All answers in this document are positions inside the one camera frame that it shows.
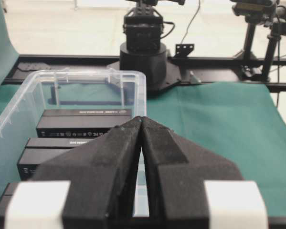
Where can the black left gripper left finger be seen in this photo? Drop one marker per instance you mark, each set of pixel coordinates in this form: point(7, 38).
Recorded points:
point(102, 175)

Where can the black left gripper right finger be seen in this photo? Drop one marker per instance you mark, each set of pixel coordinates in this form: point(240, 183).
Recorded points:
point(176, 169)

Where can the black camera box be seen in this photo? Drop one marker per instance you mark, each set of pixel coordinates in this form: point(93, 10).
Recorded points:
point(39, 150)
point(5, 199)
point(80, 123)

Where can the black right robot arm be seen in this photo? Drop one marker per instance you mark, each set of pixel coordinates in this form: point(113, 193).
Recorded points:
point(144, 28)

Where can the clear plastic storage case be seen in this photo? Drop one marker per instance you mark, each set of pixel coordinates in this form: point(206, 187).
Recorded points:
point(21, 106)

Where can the green table cloth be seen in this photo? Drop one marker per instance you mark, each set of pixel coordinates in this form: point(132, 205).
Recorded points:
point(236, 120)

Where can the black tripod stand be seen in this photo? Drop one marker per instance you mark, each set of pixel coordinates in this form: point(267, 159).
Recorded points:
point(270, 14)

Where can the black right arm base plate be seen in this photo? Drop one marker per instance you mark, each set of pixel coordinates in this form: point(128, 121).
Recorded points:
point(161, 74)

